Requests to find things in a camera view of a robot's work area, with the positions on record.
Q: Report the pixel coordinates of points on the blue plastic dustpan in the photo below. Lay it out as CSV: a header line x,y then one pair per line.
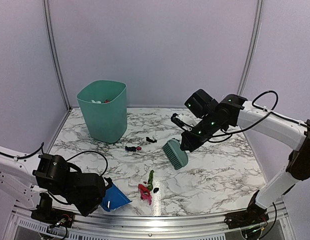
x,y
114,199

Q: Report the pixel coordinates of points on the aluminium front frame rail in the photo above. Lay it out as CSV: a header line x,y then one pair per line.
x,y
116,227

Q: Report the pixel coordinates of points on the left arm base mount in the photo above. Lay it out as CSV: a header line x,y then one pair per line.
x,y
46,213

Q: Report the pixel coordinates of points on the green paper scrap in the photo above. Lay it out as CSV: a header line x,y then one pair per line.
x,y
149,183

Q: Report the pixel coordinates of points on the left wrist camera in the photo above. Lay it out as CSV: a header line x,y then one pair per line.
x,y
108,182

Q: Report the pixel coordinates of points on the black and pink paper scrap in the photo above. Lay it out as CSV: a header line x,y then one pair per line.
x,y
133,148

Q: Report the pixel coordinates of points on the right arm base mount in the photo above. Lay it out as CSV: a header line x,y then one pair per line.
x,y
252,215

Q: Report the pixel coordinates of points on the paper scraps inside bin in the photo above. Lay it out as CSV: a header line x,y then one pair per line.
x,y
100,102

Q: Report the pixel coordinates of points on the black and white paper scrap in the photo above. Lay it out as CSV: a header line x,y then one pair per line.
x,y
152,139

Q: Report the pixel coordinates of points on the left aluminium corner post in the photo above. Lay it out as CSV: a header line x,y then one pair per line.
x,y
54,54

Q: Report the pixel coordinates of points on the small black paper scrap front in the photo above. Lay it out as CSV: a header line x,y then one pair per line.
x,y
156,190

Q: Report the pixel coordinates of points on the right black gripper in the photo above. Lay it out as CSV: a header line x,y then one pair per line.
x,y
193,145

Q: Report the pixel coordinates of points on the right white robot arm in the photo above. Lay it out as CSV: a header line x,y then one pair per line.
x,y
235,110

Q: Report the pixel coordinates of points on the teal plastic waste bin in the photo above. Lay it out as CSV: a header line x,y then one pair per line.
x,y
105,122

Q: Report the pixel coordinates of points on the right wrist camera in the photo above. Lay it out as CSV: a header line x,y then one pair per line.
x,y
183,121

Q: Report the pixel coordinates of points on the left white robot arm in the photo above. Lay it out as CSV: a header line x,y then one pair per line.
x,y
20,172

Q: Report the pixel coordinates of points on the teal hand brush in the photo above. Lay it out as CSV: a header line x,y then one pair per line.
x,y
175,155

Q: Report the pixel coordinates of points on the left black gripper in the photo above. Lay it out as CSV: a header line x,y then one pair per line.
x,y
86,210

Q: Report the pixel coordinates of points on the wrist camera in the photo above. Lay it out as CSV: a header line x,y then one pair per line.
x,y
183,121
108,182

